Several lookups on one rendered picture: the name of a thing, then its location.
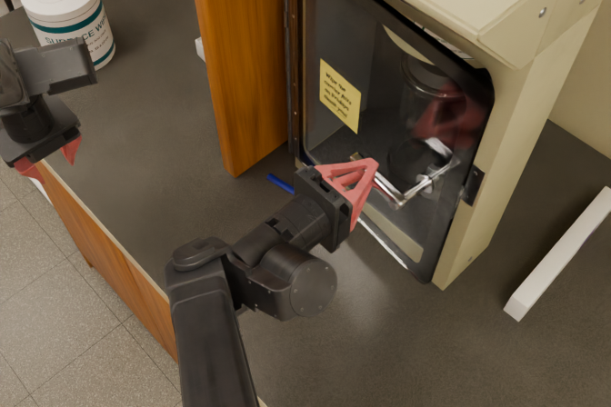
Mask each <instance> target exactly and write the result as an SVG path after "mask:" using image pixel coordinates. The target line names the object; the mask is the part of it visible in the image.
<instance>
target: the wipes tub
mask: <svg viewBox="0 0 611 407"><path fill-rule="evenodd" d="M21 2H22V4H23V6H24V9H25V11H26V14H27V16H28V18H29V20H30V23H31V25H32V27H33V28H34V30H35V34H36V36H37V38H38V40H39V43H40V45H41V46H44V45H51V44H55V43H59V42H63V41H66V40H70V39H74V38H77V37H81V36H83V37H84V39H85V42H86V44H87V46H88V50H89V53H90V55H91V58H92V61H93V62H94V67H95V70H98V69H100V68H102V67H103V66H104V65H106V64H107V63H108V62H109V61H110V60H111V59H112V57H113V55H114V53H115V42H114V38H113V35H112V32H111V29H110V25H109V23H108V20H107V17H106V14H105V9H104V6H103V3H102V0H21Z"/></svg>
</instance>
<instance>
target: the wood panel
mask: <svg viewBox="0 0 611 407"><path fill-rule="evenodd" d="M195 7H196V12H197V17H198V23H199V28H200V34H201V38H202V44H203V49H204V55H205V64H206V70H207V75H208V80H209V85H210V91H211V96H212V101H213V107H214V112H215V122H216V127H217V132H218V138H219V143H220V148H221V154H222V159H223V165H224V168H225V169H226V170H227V171H228V172H229V173H230V174H231V175H233V176H234V178H236V177H237V176H238V175H240V174H241V173H243V172H244V171H246V170H247V169H248V168H250V167H251V166H252V165H254V164H256V163H257V162H258V161H260V160H261V159H262V158H264V157H265V156H266V155H268V154H270V153H271V152H272V151H274V150H275V149H276V148H277V147H278V146H279V145H281V144H283V143H284V142H285V141H287V140H288V131H287V106H286V80H285V29H284V2H283V0H195Z"/></svg>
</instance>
